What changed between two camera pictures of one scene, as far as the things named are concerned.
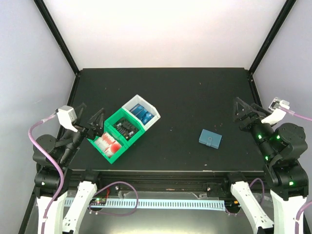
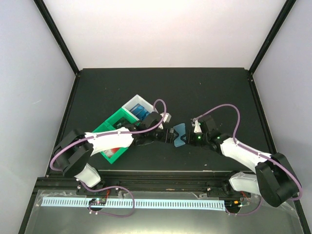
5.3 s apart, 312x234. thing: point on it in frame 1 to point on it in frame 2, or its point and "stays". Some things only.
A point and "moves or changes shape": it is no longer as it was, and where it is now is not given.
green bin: [112, 120] stays
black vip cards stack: [126, 128] stays
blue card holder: [210, 138] moves or changes shape
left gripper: [90, 132] to [171, 139]
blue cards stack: [144, 115] stays
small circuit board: [98, 201] stays
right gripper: [255, 116] to [189, 140]
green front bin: [107, 129] stays
